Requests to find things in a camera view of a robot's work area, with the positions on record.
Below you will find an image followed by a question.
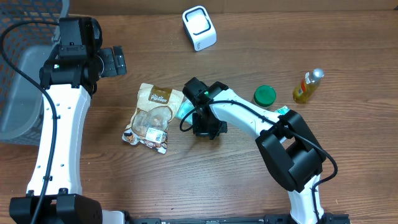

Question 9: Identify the white barcode scanner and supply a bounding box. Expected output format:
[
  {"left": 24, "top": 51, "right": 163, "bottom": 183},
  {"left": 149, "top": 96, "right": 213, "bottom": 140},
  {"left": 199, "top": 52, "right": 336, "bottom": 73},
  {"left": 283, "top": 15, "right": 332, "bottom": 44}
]
[{"left": 182, "top": 6, "right": 217, "bottom": 52}]

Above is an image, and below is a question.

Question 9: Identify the grey plastic mesh basket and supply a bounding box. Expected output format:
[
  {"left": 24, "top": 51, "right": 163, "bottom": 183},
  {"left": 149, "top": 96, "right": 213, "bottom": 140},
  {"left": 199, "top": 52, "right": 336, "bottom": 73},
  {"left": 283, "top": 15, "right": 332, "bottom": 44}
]
[{"left": 1, "top": 0, "right": 70, "bottom": 146}]

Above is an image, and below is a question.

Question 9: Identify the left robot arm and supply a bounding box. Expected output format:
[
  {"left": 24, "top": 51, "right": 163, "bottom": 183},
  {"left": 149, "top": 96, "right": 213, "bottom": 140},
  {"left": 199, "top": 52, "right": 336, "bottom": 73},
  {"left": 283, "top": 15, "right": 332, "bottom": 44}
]
[{"left": 9, "top": 17, "right": 129, "bottom": 223}]

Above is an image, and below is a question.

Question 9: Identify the mint green snack bar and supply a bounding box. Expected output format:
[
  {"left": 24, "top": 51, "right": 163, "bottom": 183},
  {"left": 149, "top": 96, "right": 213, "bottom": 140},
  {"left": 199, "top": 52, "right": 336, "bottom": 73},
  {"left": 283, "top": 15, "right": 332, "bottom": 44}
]
[{"left": 175, "top": 97, "right": 194, "bottom": 119}]

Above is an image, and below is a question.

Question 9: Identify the green lid white jar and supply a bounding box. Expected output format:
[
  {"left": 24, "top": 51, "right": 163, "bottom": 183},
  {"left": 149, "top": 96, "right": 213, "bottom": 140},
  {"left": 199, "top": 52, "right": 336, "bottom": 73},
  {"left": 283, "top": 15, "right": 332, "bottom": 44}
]
[{"left": 252, "top": 85, "right": 276, "bottom": 108}]

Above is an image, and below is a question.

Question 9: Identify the green tissue pack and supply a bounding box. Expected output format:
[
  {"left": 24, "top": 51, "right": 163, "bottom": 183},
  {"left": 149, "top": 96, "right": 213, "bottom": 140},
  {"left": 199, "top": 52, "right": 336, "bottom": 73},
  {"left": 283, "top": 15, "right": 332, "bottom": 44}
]
[{"left": 275, "top": 105, "right": 290, "bottom": 114}]

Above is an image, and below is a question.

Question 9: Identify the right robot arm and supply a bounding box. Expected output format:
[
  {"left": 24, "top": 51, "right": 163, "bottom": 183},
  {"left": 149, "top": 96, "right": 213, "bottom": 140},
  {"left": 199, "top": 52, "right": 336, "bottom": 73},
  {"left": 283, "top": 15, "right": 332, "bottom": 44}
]
[{"left": 183, "top": 78, "right": 326, "bottom": 223}]

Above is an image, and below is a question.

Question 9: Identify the brown snack pouch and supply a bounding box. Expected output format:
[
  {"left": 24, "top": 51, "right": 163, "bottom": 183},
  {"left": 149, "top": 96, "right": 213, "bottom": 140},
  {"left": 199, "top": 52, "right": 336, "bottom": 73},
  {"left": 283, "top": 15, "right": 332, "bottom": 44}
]
[{"left": 122, "top": 83, "right": 184, "bottom": 154}]

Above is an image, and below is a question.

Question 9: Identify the yellow oil bottle silver cap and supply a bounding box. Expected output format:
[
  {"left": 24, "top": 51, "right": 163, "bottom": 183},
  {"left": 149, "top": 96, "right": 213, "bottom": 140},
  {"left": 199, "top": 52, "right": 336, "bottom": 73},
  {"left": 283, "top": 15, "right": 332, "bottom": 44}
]
[{"left": 292, "top": 68, "right": 324, "bottom": 103}]

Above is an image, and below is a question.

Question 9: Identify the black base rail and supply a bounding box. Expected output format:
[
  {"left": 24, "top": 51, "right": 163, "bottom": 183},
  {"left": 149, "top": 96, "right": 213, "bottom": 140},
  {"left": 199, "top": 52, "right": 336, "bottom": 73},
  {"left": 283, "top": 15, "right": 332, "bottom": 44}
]
[{"left": 126, "top": 213, "right": 351, "bottom": 224}]

